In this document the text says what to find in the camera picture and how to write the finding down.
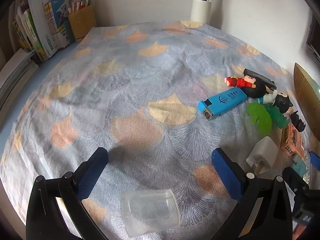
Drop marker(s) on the lime green plastic disc toy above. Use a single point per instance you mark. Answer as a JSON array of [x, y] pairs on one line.
[[258, 118]]

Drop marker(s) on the red and yellow toy figurine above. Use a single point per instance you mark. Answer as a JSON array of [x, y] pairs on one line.
[[240, 82]]

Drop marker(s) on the brown pen holder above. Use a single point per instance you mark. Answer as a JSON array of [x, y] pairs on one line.
[[82, 23]]

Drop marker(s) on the white charger plug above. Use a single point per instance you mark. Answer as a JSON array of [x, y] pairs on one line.
[[262, 155]]

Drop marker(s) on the small orange box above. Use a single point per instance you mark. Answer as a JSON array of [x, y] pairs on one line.
[[291, 137]]

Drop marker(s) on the stack of white books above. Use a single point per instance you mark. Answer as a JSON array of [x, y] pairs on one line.
[[15, 72]]

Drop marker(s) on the clear plastic blister shell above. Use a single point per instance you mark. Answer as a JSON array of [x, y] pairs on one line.
[[308, 172]]

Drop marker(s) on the upright green books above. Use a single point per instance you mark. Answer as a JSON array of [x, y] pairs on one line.
[[28, 35]]

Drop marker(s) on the white lamp post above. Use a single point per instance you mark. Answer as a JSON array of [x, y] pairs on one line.
[[201, 7]]

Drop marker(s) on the black monitor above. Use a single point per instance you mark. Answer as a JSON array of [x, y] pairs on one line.
[[313, 37]]

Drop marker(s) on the gold ribbed glass plate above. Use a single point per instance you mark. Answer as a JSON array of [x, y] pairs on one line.
[[303, 87]]

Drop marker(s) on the black-headed teal toy figurine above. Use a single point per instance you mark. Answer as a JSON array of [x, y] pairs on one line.
[[276, 100]]

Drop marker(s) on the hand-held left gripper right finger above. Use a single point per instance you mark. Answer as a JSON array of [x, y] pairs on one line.
[[227, 175]]

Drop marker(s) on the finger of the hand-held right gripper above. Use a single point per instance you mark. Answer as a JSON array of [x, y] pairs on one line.
[[315, 158], [295, 178]]

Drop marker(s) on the bunch of pens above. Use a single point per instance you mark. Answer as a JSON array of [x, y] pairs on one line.
[[78, 3]]

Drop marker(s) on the black rectangular bar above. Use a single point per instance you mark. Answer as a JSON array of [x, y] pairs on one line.
[[261, 76]]

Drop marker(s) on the green spiky plastic toy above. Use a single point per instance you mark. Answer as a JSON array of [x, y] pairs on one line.
[[278, 117]]

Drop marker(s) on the teal plastic toy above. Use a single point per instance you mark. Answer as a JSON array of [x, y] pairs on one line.
[[298, 164]]

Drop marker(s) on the clear plastic cup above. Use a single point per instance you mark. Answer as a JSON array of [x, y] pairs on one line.
[[150, 212]]

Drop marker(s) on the fan pattern printed cloth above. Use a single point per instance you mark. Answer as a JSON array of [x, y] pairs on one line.
[[150, 80]]

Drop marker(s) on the blue lighter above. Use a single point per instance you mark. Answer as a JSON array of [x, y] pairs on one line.
[[222, 102]]

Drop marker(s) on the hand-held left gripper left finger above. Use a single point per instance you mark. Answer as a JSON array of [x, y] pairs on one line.
[[90, 177]]

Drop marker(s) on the round black toy figurine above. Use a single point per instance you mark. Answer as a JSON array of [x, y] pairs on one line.
[[257, 92]]

